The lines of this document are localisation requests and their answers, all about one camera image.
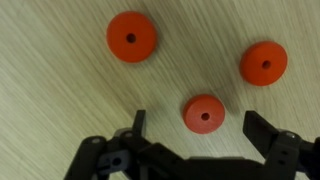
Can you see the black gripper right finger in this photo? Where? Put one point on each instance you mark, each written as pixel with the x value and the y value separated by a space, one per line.
pixel 259 132

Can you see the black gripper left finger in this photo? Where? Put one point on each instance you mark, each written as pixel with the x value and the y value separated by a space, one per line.
pixel 138 126

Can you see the orange disc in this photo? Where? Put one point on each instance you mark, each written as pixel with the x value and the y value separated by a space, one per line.
pixel 131 37
pixel 203 114
pixel 263 63

